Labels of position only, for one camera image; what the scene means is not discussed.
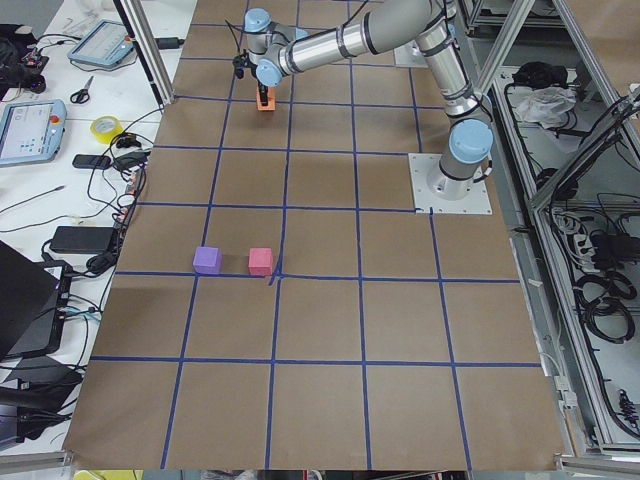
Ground orange foam cube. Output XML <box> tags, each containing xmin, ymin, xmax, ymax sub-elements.
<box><xmin>256</xmin><ymin>90</ymin><xmax>276</xmax><ymax>111</ymax></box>

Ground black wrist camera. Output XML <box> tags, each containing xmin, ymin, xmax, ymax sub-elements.
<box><xmin>232</xmin><ymin>54</ymin><xmax>248</xmax><ymax>79</ymax></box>

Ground pink foam cube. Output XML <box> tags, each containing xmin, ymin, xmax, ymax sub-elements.
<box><xmin>248</xmin><ymin>247</ymin><xmax>274</xmax><ymax>277</ymax></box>

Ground purple foam cube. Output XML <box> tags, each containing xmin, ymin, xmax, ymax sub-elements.
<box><xmin>192</xmin><ymin>246</ymin><xmax>222</xmax><ymax>275</ymax></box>

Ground blue teach pendant far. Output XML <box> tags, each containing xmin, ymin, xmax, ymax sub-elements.
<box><xmin>67</xmin><ymin>20</ymin><xmax>134</xmax><ymax>70</ymax></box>

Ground blue teach pendant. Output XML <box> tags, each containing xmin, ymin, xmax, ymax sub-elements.
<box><xmin>1</xmin><ymin>99</ymin><xmax>67</xmax><ymax>167</ymax></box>
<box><xmin>67</xmin><ymin>20</ymin><xmax>134</xmax><ymax>70</ymax></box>

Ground black laptop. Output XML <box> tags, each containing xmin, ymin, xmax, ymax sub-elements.
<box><xmin>1</xmin><ymin>243</ymin><xmax>71</xmax><ymax>361</ymax></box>

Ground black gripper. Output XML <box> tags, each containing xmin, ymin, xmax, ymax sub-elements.
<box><xmin>256</xmin><ymin>83</ymin><xmax>270</xmax><ymax>106</ymax></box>

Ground blue teach pendant near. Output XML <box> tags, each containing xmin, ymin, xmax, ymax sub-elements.
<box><xmin>1</xmin><ymin>99</ymin><xmax>67</xmax><ymax>167</ymax></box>

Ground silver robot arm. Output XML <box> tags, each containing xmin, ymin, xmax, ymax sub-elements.
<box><xmin>235</xmin><ymin>1</ymin><xmax>494</xmax><ymax>201</ymax></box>

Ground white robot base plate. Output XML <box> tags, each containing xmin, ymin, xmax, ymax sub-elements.
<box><xmin>408</xmin><ymin>153</ymin><xmax>493</xmax><ymax>215</ymax></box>

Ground black phone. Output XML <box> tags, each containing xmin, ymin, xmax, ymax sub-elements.
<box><xmin>72</xmin><ymin>154</ymin><xmax>112</xmax><ymax>170</ymax></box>

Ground black power brick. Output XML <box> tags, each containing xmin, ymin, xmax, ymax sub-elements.
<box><xmin>50</xmin><ymin>226</ymin><xmax>116</xmax><ymax>254</ymax></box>

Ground black handled scissors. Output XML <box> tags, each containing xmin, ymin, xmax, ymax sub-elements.
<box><xmin>69</xmin><ymin>76</ymin><xmax>94</xmax><ymax>105</ymax></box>

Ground black cable bundle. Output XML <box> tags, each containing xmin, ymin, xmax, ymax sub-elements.
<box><xmin>84</xmin><ymin>107</ymin><xmax>166</xmax><ymax>236</ymax></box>

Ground aluminium frame post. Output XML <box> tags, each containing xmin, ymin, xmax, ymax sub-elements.
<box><xmin>113</xmin><ymin>0</ymin><xmax>174</xmax><ymax>107</ymax></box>

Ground yellow tape roll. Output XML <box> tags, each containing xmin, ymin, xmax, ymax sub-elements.
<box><xmin>90</xmin><ymin>115</ymin><xmax>124</xmax><ymax>145</ymax></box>

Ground white crumpled cloth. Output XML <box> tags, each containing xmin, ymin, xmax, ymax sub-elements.
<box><xmin>515</xmin><ymin>86</ymin><xmax>577</xmax><ymax>129</ymax></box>

